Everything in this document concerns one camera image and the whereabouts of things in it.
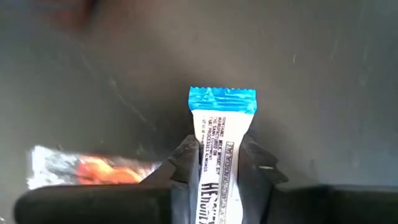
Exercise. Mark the clear red gummy packet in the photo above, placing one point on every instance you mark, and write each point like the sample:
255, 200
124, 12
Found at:
93, 169

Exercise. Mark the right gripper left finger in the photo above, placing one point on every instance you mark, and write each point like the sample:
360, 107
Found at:
124, 205

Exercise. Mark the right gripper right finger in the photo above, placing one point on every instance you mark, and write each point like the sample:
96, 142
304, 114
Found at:
311, 205

